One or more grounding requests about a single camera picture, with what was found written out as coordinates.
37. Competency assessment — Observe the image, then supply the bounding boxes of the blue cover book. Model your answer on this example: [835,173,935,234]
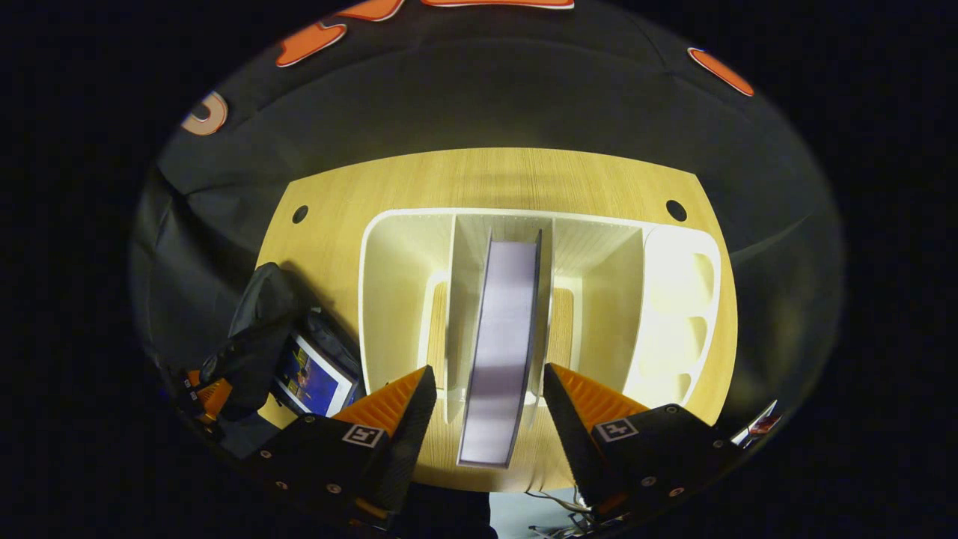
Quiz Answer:
[272,332,359,418]

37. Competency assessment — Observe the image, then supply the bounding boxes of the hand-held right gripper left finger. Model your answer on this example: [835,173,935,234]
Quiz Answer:
[247,365,439,525]

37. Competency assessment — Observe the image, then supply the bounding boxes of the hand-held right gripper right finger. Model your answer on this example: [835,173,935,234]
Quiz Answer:
[543,363,749,521]

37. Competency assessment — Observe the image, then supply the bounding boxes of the black schoolbag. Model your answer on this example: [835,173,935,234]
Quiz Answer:
[198,262,367,431]

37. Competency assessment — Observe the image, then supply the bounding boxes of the grey portrait cover book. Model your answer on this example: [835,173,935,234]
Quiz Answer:
[457,230,543,470]

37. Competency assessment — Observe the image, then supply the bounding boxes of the white plastic bookshelf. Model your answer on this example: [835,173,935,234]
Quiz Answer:
[358,207,723,427]

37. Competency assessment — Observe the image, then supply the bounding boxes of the black backdrop cloth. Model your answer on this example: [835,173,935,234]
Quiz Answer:
[127,0,846,450]

